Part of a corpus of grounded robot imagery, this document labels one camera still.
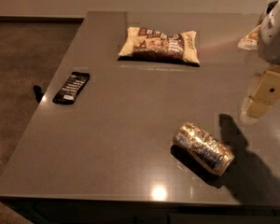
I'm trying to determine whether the black snack bar wrapper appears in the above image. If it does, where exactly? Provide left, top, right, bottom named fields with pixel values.
left=52, top=72, right=91, bottom=105

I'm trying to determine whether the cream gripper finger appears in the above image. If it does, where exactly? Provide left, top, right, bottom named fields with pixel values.
left=247, top=73, right=261, bottom=97
left=243, top=97, right=271, bottom=119

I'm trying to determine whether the white snack packet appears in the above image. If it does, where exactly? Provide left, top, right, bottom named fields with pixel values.
left=238, top=25, right=260, bottom=50

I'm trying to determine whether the small black object at table edge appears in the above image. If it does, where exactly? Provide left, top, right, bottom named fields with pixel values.
left=34, top=85, right=44, bottom=103

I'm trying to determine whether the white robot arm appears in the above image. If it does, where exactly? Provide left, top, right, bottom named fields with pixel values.
left=241, top=0, right=280, bottom=120

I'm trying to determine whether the cream brown chip bag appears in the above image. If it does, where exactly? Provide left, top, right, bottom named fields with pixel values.
left=119, top=27, right=200, bottom=67

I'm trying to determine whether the orange soda can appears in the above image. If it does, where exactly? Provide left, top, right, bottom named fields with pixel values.
left=173, top=121, right=234, bottom=176

